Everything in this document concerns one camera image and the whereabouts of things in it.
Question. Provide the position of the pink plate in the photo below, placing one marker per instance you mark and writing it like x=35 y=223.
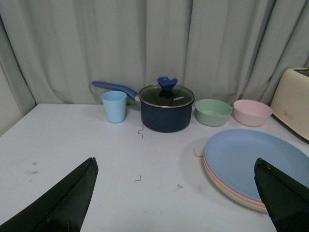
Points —
x=212 y=174

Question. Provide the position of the pink bowl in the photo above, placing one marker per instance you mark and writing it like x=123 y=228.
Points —
x=251 y=113

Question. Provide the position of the glass pot lid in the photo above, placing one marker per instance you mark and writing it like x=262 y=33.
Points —
x=166 y=94

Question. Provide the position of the grey curtain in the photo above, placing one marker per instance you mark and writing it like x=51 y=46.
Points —
x=52 y=50

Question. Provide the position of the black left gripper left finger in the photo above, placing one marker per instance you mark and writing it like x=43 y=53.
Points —
x=62 y=208

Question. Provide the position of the green bowl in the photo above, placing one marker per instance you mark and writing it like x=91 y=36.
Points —
x=211 y=112

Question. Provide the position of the cream toaster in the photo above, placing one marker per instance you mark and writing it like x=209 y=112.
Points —
x=290 y=103

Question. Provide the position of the cream plate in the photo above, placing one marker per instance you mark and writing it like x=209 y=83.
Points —
x=217 y=183

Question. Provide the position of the blue plate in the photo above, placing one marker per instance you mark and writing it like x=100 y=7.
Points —
x=231 y=156

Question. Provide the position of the dark blue saucepan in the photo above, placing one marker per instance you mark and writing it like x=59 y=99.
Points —
x=165 y=120

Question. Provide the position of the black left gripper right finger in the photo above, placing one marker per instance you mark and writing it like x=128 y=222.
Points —
x=286 y=200

